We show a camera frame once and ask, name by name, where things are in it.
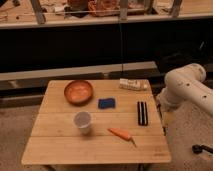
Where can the orange ceramic bowl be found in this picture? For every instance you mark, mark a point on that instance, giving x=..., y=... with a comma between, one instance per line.
x=78, y=92

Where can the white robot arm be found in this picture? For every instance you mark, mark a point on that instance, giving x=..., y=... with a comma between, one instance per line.
x=186, y=83

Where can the blue sponge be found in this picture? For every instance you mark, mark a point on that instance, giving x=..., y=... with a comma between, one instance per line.
x=106, y=103

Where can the black striped rectangular block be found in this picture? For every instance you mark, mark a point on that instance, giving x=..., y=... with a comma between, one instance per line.
x=142, y=111

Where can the light wooden table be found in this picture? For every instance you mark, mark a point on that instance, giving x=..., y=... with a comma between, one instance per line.
x=56, y=140

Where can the orange carrot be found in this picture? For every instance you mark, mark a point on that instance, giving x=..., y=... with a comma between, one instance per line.
x=122, y=134

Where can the black caster wheel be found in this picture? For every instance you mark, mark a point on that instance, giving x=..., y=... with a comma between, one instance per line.
x=197, y=149

